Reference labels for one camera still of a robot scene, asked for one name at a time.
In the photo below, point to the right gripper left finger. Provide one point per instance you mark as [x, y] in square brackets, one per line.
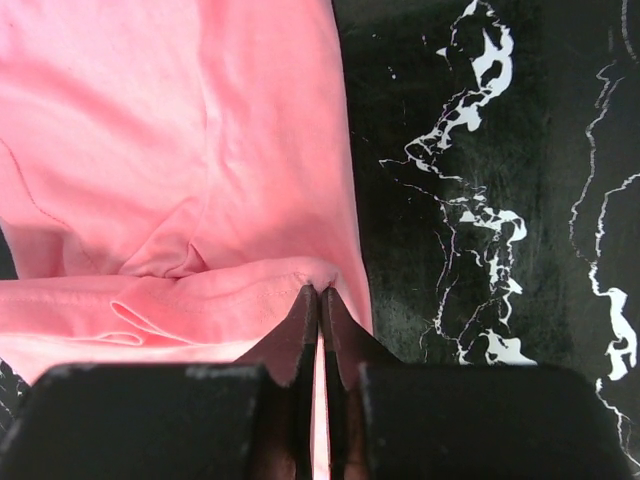
[282, 435]

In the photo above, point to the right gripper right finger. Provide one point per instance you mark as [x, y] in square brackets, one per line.
[347, 348]

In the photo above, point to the pink t shirt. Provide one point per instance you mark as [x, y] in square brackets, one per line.
[172, 174]

